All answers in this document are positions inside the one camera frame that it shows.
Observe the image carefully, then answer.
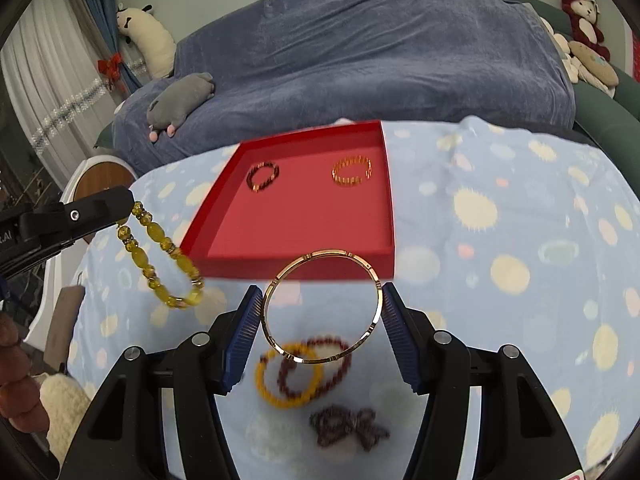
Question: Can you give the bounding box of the white sheer curtain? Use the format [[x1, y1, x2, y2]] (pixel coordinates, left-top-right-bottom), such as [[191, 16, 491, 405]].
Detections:
[[0, 0, 131, 186]]

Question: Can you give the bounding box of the dark red bracelet gold charm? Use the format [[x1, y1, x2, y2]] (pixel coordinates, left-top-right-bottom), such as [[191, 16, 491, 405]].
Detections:
[[246, 160, 281, 194]]

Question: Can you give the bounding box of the red shallow box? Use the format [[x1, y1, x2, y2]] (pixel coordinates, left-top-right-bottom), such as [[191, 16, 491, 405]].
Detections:
[[179, 120, 397, 283]]

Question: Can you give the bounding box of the dark red bead bracelet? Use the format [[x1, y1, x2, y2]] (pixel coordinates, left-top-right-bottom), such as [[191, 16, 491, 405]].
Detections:
[[276, 337, 352, 397]]

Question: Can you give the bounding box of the orange bead bracelet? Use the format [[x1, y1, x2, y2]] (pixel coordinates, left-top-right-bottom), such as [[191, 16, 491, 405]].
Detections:
[[255, 342, 326, 411]]

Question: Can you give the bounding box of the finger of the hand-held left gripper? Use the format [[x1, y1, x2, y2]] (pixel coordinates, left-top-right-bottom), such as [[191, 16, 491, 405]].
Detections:
[[20, 187, 135, 247], [0, 236, 94, 281]]

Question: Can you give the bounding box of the red monkey plush toy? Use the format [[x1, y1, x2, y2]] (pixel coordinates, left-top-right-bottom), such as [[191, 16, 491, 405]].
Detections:
[[559, 0, 612, 61]]

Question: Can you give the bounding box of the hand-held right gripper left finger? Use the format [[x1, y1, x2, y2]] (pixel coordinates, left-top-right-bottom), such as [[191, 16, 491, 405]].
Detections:
[[59, 285, 266, 480]]

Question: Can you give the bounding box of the thin gold bangle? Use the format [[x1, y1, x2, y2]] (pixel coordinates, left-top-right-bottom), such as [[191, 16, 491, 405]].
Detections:
[[260, 247, 385, 363]]

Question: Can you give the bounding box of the white cow plush toy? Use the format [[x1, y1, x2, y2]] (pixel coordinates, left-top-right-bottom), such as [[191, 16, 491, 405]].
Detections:
[[116, 4, 177, 80]]

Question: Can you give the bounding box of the pink striped cushion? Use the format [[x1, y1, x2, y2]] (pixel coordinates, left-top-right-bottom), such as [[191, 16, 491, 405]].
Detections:
[[622, 25, 640, 83]]

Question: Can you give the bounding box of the person's left hand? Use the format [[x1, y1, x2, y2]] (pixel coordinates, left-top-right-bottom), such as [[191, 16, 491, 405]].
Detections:
[[0, 311, 51, 436]]

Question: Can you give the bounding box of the cream fluffy cushion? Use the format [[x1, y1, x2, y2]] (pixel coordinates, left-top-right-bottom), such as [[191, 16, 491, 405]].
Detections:
[[37, 374, 93, 466]]

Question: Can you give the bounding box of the red ribbon bow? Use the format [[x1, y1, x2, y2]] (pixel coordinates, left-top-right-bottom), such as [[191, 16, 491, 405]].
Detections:
[[96, 52, 123, 93]]

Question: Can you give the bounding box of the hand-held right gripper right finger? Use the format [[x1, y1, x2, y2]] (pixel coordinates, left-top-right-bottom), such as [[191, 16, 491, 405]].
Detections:
[[380, 284, 583, 480]]

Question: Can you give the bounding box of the blue blanket covered sofa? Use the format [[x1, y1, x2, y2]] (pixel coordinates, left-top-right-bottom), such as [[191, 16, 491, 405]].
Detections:
[[111, 0, 576, 173]]

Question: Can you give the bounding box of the gold link bracelet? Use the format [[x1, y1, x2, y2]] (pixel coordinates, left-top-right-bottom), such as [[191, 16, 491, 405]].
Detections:
[[331, 156, 373, 188]]

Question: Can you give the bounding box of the silver tinsel garland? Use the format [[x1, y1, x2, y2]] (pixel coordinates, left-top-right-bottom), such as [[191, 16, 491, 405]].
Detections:
[[30, 57, 146, 148]]

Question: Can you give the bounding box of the dark garnet multi-strand bracelet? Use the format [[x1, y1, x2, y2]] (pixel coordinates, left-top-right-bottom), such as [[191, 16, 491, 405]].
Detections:
[[309, 405, 391, 448]]

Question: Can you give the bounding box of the grey plush toy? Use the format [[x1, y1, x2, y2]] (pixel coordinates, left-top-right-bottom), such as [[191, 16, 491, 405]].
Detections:
[[146, 72, 216, 142]]

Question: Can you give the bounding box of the yellow bead bracelet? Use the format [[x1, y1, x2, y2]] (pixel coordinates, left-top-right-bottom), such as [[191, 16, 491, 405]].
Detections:
[[116, 201, 205, 311]]

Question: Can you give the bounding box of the light blue dotted blanket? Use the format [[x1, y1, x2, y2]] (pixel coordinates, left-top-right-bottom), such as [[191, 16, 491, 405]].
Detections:
[[65, 116, 640, 480]]

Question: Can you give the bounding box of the beige cookie plush toy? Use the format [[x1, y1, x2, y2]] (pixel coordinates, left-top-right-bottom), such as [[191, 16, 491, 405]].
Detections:
[[569, 40, 620, 88]]

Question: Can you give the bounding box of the green sofa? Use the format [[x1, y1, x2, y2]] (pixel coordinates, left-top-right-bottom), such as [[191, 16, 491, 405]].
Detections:
[[500, 0, 640, 241]]

